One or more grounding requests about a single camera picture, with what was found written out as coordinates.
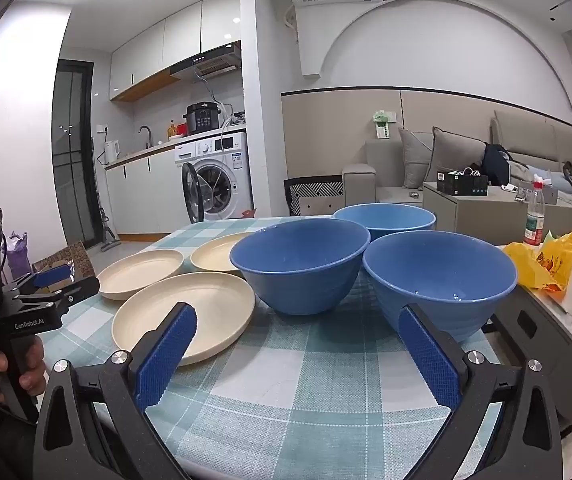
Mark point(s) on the range hood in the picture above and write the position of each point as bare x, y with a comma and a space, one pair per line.
211, 62

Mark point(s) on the patterned fabric storage box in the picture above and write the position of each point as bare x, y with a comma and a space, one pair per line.
313, 195

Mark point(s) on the grey sofa cushion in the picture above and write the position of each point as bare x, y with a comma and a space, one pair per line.
413, 157
458, 152

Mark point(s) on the white electric kettle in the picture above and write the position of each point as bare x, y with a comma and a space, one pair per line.
111, 151

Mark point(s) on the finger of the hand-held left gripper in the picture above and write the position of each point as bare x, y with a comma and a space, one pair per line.
78, 290
51, 276

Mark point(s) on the black backpack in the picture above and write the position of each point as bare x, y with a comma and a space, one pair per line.
495, 162

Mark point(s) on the yellow plastic bag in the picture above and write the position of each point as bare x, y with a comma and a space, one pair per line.
530, 265

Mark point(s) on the black pressure cooker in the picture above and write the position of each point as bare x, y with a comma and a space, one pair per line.
203, 119

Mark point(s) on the beige upholstered bed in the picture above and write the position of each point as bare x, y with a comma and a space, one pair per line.
540, 140

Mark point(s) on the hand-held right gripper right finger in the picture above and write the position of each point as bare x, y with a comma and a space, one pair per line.
428, 355

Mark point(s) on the black open box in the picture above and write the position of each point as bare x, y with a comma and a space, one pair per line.
460, 185

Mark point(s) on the clear water bottle red cap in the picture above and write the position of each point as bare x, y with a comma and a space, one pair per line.
534, 215

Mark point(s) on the white wall cabinets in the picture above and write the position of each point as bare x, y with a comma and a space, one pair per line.
166, 50

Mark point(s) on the kitchen faucet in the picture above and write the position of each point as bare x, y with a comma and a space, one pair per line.
147, 134

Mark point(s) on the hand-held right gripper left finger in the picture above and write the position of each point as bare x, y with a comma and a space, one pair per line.
166, 355

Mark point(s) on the white kitchen base cabinets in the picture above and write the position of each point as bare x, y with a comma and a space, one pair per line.
141, 190

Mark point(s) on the white washing machine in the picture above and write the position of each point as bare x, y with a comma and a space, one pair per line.
226, 160

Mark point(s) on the teal checked tablecloth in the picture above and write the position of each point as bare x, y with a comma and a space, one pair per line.
316, 385

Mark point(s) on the dark blue bowl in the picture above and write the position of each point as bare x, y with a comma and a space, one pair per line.
301, 265
440, 280

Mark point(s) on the dark glass door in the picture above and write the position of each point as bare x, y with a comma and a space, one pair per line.
71, 140

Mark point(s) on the light blue bowl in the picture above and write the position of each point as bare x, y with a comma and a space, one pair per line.
385, 220

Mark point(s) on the yellow bottle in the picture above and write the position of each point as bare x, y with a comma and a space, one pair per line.
172, 131

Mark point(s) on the patterned brown cardboard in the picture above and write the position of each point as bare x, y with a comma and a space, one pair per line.
68, 256

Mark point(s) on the upright vacuum cleaner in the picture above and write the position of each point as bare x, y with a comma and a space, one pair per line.
106, 230

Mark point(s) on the red paper packet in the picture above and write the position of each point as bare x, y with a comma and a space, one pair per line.
247, 213

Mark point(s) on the purple plastic bag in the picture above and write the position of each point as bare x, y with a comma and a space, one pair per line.
18, 260

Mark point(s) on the small metal object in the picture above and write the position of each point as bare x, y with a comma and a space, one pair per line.
413, 195

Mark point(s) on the light blue pillow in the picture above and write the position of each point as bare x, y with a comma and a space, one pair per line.
548, 180

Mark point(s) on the cream plate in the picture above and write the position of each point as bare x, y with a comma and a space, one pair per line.
141, 272
186, 315
216, 256

